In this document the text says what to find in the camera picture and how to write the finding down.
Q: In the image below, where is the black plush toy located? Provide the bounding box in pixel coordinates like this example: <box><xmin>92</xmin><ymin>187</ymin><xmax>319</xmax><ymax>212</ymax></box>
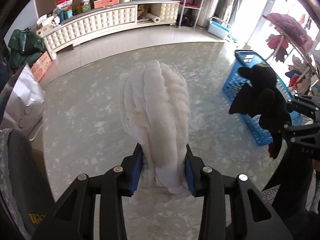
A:
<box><xmin>228</xmin><ymin>63</ymin><xmax>292</xmax><ymax>159</ymax></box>

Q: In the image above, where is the white gauze cloth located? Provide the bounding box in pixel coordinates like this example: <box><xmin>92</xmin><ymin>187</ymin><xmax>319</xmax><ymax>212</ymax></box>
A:
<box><xmin>118</xmin><ymin>60</ymin><xmax>190</xmax><ymax>206</ymax></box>

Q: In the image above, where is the dark chair with yellow print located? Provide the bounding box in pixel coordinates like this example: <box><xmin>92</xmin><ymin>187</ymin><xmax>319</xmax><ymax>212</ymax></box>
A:
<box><xmin>1</xmin><ymin>129</ymin><xmax>55</xmax><ymax>239</ymax></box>

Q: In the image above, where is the blue plastic laundry basket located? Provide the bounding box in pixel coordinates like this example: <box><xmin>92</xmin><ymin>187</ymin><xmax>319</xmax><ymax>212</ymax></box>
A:
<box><xmin>222</xmin><ymin>49</ymin><xmax>303</xmax><ymax>147</ymax></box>

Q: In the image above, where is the pink clothes pile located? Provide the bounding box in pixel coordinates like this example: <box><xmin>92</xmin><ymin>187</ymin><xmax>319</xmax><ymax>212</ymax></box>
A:
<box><xmin>264</xmin><ymin>13</ymin><xmax>313</xmax><ymax>53</ymax></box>

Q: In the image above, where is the white paper shopping bag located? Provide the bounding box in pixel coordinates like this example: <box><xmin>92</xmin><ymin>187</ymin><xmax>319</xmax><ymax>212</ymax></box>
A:
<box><xmin>1</xmin><ymin>64</ymin><xmax>44</xmax><ymax>137</ymax></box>

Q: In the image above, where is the light blue storage box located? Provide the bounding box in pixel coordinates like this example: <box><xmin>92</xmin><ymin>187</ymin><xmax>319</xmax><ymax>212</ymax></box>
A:
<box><xmin>208</xmin><ymin>16</ymin><xmax>231</xmax><ymax>40</ymax></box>

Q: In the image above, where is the orange cardboard box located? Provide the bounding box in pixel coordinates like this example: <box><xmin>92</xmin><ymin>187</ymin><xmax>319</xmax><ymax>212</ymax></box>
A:
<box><xmin>31</xmin><ymin>51</ymin><xmax>53</xmax><ymax>82</ymax></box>

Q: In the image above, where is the white standing air conditioner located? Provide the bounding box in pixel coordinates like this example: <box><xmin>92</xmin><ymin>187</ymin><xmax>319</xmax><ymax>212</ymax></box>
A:
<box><xmin>197</xmin><ymin>0</ymin><xmax>219</xmax><ymax>27</ymax></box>

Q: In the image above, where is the dark green plastic bag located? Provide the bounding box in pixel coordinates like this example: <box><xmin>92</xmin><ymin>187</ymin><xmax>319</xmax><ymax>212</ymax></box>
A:
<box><xmin>8</xmin><ymin>28</ymin><xmax>46</xmax><ymax>69</ymax></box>

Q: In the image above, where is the white tufted tv cabinet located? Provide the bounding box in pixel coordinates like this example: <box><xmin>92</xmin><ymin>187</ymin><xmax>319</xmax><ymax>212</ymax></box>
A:
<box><xmin>42</xmin><ymin>0</ymin><xmax>180</xmax><ymax>60</ymax></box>

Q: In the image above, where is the white paper roll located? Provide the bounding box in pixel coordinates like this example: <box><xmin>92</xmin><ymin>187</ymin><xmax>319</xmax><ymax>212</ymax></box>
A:
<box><xmin>146</xmin><ymin>13</ymin><xmax>161</xmax><ymax>23</ymax></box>

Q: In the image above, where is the red white snack bag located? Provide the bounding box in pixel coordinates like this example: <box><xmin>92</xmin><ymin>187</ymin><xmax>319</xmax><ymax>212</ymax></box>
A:
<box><xmin>56</xmin><ymin>0</ymin><xmax>73</xmax><ymax>10</ymax></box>

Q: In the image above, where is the pink drawer box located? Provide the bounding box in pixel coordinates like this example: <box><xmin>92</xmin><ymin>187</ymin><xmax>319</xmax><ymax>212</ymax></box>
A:
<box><xmin>93</xmin><ymin>0</ymin><xmax>119</xmax><ymax>9</ymax></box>

